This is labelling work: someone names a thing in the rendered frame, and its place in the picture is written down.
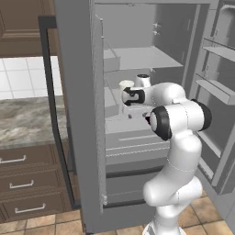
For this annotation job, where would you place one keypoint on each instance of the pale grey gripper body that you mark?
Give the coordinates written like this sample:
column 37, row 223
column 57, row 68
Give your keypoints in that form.
column 136, row 111

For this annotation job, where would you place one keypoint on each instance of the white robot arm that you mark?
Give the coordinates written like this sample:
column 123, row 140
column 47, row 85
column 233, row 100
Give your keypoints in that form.
column 180, row 147

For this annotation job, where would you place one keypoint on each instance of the grey fridge drawer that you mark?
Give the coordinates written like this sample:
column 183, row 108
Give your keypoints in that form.
column 131, row 143

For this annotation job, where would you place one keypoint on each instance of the grey fridge shelf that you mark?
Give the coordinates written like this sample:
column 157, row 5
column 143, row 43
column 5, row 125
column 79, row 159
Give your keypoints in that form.
column 147, row 58

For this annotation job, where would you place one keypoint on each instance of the grey fridge door, plain outside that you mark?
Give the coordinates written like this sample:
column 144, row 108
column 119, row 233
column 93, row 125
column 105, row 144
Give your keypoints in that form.
column 76, row 107

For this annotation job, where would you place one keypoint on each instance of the grey freezer drawer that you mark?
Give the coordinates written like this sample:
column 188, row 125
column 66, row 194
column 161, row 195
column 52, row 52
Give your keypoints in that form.
column 125, row 186

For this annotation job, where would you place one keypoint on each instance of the grey fridge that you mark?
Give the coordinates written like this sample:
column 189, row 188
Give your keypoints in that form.
column 171, row 27

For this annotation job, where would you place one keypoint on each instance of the grey fridge door with bins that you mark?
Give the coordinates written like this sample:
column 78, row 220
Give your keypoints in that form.
column 220, row 70

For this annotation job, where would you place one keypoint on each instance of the shallow brown drawer front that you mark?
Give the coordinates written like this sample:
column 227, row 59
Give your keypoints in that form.
column 39, row 154

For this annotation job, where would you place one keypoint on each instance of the medium brown drawer front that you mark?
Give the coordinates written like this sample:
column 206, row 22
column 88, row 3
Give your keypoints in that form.
column 46, row 180

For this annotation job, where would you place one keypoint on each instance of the deep brown drawer front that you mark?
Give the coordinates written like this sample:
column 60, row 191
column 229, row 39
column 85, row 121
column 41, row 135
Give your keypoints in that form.
column 55, row 203

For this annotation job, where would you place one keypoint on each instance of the cream round jar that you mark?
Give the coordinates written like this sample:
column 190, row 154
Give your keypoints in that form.
column 126, row 83

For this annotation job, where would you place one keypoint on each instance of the black tall frame panel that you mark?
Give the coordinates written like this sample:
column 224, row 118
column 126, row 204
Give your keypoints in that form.
column 49, row 91

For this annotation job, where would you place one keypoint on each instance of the brown wooden wall cupboard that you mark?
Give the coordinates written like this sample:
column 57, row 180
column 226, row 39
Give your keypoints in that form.
column 21, row 27

